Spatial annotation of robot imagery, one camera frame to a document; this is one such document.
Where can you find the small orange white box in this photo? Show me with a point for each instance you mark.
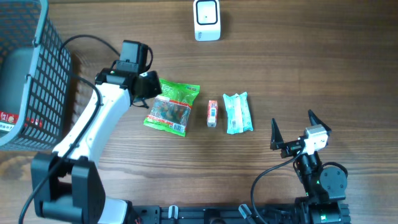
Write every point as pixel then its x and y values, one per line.
pixel 212 113

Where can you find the green gummy candy bag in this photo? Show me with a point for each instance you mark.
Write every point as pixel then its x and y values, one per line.
pixel 172 108

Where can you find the grey mesh plastic basket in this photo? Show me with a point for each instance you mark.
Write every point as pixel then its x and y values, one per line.
pixel 35 75

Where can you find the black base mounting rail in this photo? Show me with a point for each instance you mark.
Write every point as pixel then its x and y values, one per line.
pixel 271 213

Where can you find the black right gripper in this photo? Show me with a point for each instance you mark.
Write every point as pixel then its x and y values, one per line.
pixel 292 147

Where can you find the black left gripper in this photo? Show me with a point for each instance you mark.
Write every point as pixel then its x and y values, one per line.
pixel 148 86

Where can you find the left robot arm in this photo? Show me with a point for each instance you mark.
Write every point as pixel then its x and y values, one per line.
pixel 66 183

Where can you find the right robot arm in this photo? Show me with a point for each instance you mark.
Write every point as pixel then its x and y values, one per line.
pixel 324 183

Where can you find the red chocolate bar wrapper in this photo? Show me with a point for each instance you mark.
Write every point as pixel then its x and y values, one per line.
pixel 9 120

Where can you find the mint green wipes packet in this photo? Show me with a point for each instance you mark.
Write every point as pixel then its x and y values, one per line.
pixel 238 113

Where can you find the white barcode scanner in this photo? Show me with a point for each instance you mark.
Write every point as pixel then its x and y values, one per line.
pixel 207 20

